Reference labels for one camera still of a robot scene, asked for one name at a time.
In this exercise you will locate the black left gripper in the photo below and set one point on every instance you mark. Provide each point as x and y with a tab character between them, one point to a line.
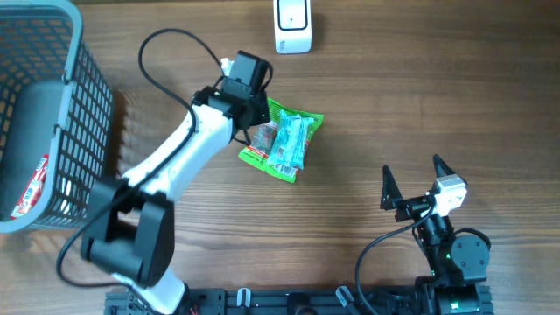
264	114

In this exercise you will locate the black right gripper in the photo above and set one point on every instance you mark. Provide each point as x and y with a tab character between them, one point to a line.
393	199

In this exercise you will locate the teal white tissue pack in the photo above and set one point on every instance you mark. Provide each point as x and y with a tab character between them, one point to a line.
288	148

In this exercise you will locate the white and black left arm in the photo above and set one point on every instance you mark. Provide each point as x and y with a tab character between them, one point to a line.
131	231

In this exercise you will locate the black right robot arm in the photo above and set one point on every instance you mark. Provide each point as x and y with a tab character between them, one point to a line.
458	258

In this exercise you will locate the white barcode scanner box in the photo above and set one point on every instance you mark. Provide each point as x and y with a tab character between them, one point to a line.
293	26

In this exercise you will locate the grey plastic mesh basket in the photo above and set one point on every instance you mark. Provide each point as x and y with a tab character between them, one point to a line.
56	101

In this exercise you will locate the red stick sachet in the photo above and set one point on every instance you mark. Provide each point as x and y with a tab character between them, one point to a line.
33	191

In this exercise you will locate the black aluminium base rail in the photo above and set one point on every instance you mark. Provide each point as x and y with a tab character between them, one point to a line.
385	300

